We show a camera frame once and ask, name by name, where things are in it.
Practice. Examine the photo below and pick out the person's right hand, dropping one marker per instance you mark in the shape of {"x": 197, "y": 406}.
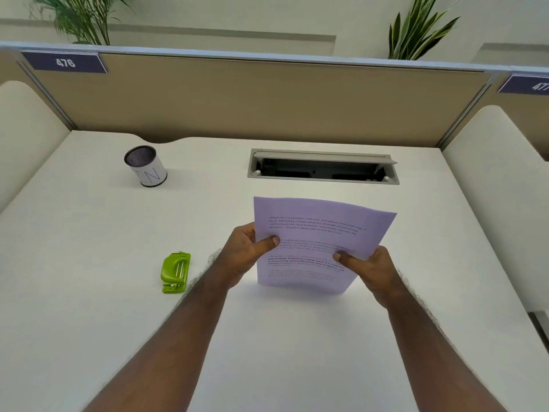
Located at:
{"x": 377, "y": 272}

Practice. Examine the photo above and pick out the person's left hand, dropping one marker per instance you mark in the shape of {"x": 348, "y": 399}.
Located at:
{"x": 238, "y": 256}

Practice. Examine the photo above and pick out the person's left thumb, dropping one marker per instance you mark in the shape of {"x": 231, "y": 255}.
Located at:
{"x": 266, "y": 245}

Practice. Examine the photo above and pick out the person's right thumb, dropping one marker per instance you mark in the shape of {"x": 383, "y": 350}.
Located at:
{"x": 348, "y": 258}

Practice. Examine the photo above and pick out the purple printed paper sheet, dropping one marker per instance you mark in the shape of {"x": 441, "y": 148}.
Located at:
{"x": 317, "y": 242}

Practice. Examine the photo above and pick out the person's right forearm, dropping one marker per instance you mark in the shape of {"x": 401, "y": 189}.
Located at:
{"x": 441, "y": 356}

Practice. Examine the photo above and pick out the person's left forearm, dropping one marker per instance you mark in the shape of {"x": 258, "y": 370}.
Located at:
{"x": 165, "y": 343}

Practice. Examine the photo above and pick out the green hole punch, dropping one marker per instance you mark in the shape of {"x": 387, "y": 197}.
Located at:
{"x": 174, "y": 272}

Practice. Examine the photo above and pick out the beige desk partition panel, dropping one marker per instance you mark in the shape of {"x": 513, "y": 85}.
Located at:
{"x": 257, "y": 102}

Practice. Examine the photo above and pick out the white cylindrical pen holder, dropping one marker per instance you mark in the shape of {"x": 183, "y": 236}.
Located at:
{"x": 146, "y": 166}

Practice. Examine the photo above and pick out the cream side divider panel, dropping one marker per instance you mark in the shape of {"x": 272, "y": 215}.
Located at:
{"x": 502, "y": 201}
{"x": 28, "y": 137}

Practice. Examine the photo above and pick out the green snake plant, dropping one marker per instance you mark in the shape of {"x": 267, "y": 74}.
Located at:
{"x": 418, "y": 32}

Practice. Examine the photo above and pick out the purple desk number label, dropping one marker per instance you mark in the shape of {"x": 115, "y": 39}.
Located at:
{"x": 525, "y": 84}
{"x": 64, "y": 63}

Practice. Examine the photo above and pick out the feathery green palm plant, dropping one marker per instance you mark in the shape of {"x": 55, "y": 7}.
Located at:
{"x": 79, "y": 17}

